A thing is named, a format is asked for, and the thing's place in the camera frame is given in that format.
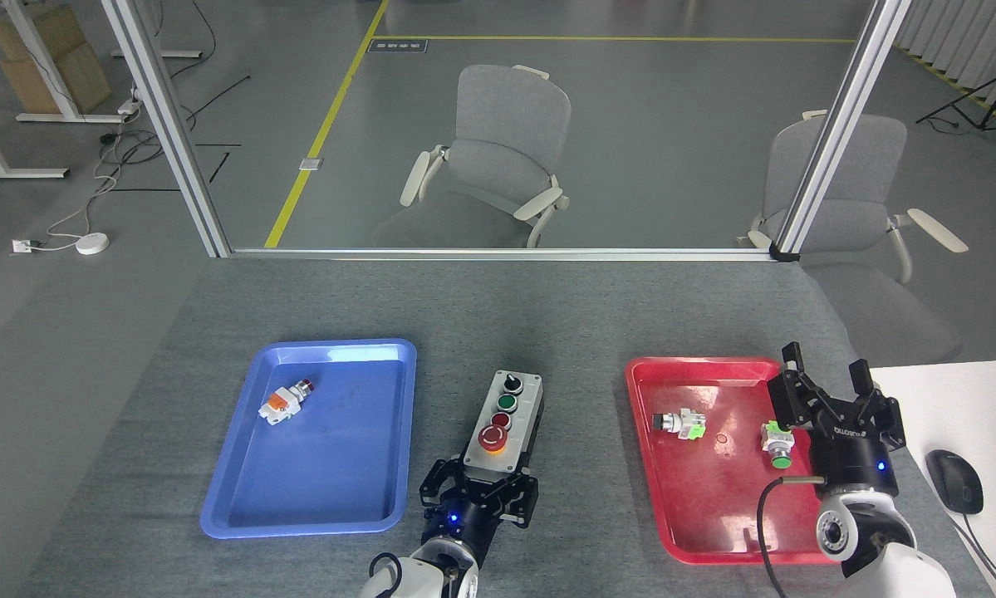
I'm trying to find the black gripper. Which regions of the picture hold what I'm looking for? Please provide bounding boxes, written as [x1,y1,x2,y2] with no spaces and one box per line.
[768,341,908,498]
[419,457,541,567]

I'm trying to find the grey four-button control box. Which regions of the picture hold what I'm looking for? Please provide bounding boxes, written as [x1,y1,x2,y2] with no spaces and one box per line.
[462,370,544,484]

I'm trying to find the red push button orange block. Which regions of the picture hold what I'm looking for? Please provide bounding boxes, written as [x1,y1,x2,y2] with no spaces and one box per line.
[258,379,316,426]

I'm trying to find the cardboard box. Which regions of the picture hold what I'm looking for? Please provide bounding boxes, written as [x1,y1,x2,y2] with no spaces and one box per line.
[0,42,112,115]
[0,4,85,63]

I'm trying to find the white side table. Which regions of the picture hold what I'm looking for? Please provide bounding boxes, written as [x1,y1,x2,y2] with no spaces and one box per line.
[861,359,996,598]

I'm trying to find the black computer mouse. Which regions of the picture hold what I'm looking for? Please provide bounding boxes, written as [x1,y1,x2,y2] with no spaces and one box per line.
[925,448,985,516]

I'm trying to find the blue plastic tray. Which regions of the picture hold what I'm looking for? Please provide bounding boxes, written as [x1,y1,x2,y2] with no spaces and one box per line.
[200,338,418,539]

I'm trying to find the red plastic tray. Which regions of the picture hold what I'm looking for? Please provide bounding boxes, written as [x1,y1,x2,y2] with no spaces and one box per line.
[626,356,827,566]

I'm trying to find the grey office chair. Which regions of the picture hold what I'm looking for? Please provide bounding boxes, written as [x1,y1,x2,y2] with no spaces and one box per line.
[737,108,970,366]
[371,64,572,250]

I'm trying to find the white pleated curtain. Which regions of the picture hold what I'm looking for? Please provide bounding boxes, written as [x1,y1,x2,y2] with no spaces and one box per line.
[895,0,996,94]

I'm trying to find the green push button switch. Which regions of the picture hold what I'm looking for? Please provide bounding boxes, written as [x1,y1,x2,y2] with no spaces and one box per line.
[761,421,796,470]

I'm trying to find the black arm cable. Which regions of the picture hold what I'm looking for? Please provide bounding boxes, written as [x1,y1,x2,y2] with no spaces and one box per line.
[755,475,827,598]

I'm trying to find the black selector switch green block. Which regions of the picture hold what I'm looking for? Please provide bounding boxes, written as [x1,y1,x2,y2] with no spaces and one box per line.
[651,408,706,441]

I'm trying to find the black mouse cable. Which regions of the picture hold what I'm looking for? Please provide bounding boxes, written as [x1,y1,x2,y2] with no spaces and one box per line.
[950,511,996,598]

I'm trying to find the silver aluminium rail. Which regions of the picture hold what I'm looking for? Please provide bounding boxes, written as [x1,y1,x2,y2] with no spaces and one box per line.
[230,247,777,262]

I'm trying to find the silver aluminium post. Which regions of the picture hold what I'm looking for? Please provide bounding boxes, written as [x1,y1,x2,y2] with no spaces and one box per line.
[770,0,914,262]
[99,0,233,258]

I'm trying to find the white floor cable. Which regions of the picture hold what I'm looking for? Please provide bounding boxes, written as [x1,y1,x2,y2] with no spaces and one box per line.
[45,112,137,243]

